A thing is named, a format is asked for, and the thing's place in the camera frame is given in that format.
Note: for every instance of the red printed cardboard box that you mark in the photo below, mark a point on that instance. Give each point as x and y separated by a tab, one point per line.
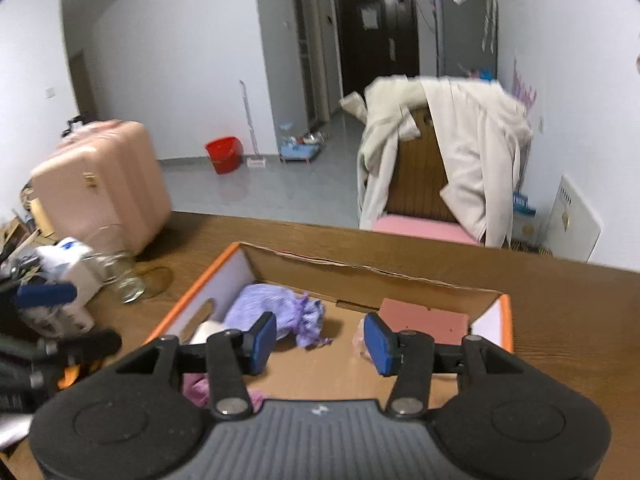
320	380

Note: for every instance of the white small appliance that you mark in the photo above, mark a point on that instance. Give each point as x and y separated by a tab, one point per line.
70	272

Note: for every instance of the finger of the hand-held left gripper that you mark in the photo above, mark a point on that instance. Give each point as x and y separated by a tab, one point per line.
80	345
45	294

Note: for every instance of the pink layered sponge block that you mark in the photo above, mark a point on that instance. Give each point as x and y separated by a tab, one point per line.
425	322

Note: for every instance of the small blue rack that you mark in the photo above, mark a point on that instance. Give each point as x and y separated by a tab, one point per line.
300	150

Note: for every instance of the off-white coat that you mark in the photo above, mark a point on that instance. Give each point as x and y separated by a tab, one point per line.
480	160

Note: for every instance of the dark brown entrance door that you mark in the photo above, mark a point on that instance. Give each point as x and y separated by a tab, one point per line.
375	55

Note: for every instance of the clear glass cup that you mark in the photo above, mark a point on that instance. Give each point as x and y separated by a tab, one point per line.
120	270

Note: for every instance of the white paper door notice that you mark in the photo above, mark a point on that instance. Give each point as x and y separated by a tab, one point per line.
370	16

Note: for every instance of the pink seat cushion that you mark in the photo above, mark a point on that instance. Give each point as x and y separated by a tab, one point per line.
425	229

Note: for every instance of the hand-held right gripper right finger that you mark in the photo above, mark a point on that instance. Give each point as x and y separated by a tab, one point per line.
380	345

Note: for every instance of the orange stretch band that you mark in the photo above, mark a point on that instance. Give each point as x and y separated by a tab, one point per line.
68	376

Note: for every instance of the wooden chair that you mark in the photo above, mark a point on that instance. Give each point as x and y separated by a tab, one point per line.
420	175

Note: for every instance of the beige jacket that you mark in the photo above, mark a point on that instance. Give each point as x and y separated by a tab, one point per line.
382	125

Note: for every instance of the red plastic bucket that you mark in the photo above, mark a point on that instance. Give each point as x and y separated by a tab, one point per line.
224	154

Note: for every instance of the grey refrigerator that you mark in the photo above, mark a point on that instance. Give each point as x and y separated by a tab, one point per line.
462	35

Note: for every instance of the pink ribbed suitcase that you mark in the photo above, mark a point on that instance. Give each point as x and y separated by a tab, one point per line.
105	185

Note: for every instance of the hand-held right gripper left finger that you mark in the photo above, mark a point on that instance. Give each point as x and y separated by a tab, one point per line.
262	342

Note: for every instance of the purple wall stickers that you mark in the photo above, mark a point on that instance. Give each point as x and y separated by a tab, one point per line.
524	87

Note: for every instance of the white mop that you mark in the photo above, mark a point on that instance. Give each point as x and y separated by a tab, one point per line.
250	125

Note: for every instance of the round glass coaster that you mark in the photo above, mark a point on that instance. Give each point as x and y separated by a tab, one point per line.
156	282

